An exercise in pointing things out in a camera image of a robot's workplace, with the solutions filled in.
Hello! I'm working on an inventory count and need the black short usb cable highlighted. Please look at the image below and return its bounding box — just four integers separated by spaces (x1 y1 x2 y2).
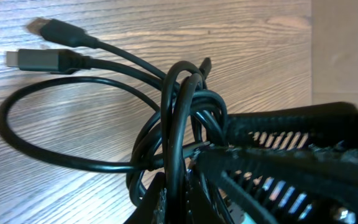
160 57 214 224

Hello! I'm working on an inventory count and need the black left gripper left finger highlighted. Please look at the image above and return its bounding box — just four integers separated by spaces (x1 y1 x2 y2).
196 147 358 223

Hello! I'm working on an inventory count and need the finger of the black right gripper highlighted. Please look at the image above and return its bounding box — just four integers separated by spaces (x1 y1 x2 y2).
125 172 223 224

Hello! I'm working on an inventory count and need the black long looped cable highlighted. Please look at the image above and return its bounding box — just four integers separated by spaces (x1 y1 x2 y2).
0 76 229 208

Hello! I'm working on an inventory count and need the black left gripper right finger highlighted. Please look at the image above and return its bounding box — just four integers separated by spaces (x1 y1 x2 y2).
226 102 358 148

